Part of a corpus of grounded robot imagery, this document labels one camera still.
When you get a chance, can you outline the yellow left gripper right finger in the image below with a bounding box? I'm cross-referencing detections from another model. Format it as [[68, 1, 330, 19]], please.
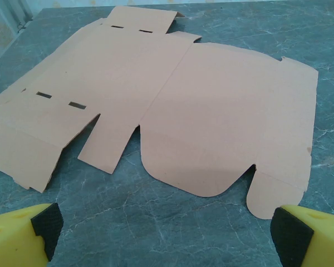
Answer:
[[269, 205, 334, 267]]

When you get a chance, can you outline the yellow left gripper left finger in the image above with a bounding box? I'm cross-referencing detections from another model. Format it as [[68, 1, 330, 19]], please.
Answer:
[[0, 202, 65, 267]]

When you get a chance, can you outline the aluminium frame post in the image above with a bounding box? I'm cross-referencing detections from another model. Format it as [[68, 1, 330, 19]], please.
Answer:
[[15, 0, 35, 33]]

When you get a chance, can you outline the orange cardboard paper box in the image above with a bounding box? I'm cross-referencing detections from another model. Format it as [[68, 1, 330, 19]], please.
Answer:
[[0, 5, 320, 220]]

